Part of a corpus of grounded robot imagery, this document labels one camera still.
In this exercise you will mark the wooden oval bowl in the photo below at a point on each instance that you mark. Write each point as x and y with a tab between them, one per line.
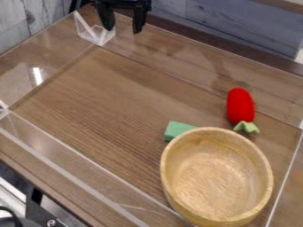
216	177

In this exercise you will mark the clear acrylic tray wall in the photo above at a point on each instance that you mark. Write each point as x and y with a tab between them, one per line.
85	109

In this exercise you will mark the red plush strawberry toy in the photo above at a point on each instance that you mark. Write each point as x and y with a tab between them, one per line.
240	110

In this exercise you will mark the black metal table leg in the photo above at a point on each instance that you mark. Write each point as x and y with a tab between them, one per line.
36	213

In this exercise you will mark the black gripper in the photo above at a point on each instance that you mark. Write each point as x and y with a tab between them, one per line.
106	15

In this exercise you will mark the green foam block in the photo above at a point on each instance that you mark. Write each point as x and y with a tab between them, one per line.
174	128

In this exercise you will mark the clear acrylic corner bracket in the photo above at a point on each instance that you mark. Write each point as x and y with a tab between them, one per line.
94	34

